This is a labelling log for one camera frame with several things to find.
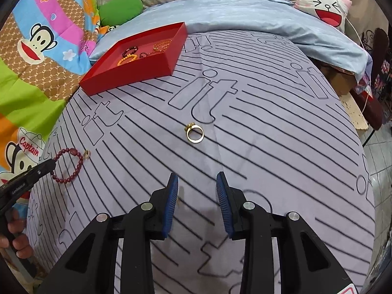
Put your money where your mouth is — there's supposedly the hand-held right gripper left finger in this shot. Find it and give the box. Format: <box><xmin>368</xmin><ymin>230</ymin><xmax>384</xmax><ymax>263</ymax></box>
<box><xmin>37</xmin><ymin>172</ymin><xmax>179</xmax><ymax>294</ymax></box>

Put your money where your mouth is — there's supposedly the person's left hand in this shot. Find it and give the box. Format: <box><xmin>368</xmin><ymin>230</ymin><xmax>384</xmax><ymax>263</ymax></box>
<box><xmin>0</xmin><ymin>211</ymin><xmax>34</xmax><ymax>260</ymax></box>

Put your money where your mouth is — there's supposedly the gold chain link bangle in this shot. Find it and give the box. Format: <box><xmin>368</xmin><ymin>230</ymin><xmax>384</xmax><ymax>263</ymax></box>
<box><xmin>153</xmin><ymin>39</ymin><xmax>172</xmax><ymax>52</ymax></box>

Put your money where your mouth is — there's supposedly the dark metal chair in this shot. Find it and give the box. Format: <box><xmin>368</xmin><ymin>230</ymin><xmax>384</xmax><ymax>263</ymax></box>
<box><xmin>361</xmin><ymin>27</ymin><xmax>391</xmax><ymax>129</ymax></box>

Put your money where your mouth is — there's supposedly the amber yellow bead bracelet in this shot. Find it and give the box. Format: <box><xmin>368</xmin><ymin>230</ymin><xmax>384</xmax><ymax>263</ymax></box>
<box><xmin>117</xmin><ymin>54</ymin><xmax>138</xmax><ymax>67</ymax></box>

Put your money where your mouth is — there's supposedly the monkey printed blanket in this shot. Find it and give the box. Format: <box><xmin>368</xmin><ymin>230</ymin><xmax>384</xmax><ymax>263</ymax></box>
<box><xmin>0</xmin><ymin>0</ymin><xmax>102</xmax><ymax>192</ymax></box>

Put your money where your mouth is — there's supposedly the dark red bead bracelet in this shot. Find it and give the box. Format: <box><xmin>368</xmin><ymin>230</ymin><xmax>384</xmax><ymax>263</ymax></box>
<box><xmin>51</xmin><ymin>148</ymin><xmax>91</xmax><ymax>185</ymax></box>

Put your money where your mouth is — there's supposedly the white cable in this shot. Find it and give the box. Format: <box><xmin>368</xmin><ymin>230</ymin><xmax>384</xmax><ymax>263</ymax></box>
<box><xmin>325</xmin><ymin>0</ymin><xmax>373</xmax><ymax>129</ymax></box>

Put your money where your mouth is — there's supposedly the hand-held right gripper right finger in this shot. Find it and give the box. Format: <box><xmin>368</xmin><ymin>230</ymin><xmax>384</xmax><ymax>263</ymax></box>
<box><xmin>216</xmin><ymin>171</ymin><xmax>357</xmax><ymax>294</ymax></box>

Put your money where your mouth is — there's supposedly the white laughing face pillow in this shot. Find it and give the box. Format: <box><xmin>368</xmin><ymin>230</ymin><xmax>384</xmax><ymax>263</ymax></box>
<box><xmin>294</xmin><ymin>0</ymin><xmax>353</xmax><ymax>33</ymax></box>

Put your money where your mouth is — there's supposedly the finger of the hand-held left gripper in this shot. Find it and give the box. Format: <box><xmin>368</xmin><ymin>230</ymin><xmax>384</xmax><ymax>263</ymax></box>
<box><xmin>29</xmin><ymin>159</ymin><xmax>56</xmax><ymax>187</ymax></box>

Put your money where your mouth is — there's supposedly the green pillow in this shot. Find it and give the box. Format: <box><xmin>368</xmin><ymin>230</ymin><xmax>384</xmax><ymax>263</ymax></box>
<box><xmin>98</xmin><ymin>0</ymin><xmax>144</xmax><ymax>26</ymax></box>

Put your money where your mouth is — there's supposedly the light blue blanket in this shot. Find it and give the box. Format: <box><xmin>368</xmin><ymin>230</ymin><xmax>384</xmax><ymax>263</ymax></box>
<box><xmin>89</xmin><ymin>0</ymin><xmax>372</xmax><ymax>82</ymax></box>

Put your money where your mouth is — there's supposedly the gold ring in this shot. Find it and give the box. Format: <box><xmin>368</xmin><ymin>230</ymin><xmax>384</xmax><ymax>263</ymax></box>
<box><xmin>184</xmin><ymin>123</ymin><xmax>204</xmax><ymax>143</ymax></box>

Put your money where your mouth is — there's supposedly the red box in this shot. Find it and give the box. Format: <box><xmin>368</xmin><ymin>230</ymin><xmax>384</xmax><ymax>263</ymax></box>
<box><xmin>79</xmin><ymin>21</ymin><xmax>188</xmax><ymax>96</ymax></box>

